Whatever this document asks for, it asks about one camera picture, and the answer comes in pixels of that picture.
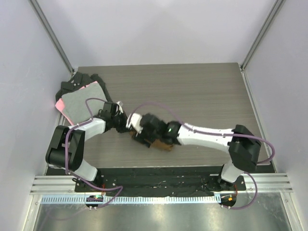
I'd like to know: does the brown cloth napkin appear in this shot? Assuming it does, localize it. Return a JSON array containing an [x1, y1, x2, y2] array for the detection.
[[129, 131, 174, 152]]

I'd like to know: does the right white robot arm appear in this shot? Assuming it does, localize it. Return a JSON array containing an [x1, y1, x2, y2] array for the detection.
[[126, 113, 261, 190]]

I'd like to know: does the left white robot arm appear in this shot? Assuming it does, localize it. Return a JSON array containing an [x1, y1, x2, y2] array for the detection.
[[45, 102, 128, 192]]

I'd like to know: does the grey cloth napkin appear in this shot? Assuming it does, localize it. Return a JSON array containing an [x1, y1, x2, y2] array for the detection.
[[61, 83, 109, 123]]

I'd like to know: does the pink cloth napkin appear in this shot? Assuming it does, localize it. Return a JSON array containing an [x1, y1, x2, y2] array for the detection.
[[55, 81, 98, 126]]

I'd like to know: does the black cloth pile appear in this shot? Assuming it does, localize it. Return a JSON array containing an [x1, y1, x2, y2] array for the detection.
[[55, 72, 113, 111]]

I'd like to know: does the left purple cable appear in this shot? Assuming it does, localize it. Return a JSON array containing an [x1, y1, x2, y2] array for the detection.
[[64, 97, 124, 221]]

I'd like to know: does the purple cable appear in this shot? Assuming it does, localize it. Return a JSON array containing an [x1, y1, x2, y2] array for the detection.
[[64, 97, 124, 221], [127, 102, 276, 211]]

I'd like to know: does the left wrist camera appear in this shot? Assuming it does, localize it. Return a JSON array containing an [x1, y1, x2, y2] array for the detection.
[[116, 101, 124, 114]]

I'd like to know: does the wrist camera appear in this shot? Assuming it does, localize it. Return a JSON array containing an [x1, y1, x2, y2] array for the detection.
[[116, 101, 124, 114], [126, 113, 143, 134]]

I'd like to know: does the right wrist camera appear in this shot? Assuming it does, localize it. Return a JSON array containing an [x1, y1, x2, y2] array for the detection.
[[126, 113, 143, 134]]

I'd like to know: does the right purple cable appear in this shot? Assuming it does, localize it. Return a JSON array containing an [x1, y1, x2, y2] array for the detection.
[[127, 102, 276, 211]]

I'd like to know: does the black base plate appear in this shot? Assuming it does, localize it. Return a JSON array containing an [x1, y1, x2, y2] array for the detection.
[[72, 167, 247, 195]]

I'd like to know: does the white slotted cable duct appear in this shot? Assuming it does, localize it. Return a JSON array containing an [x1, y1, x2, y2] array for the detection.
[[41, 194, 221, 205]]

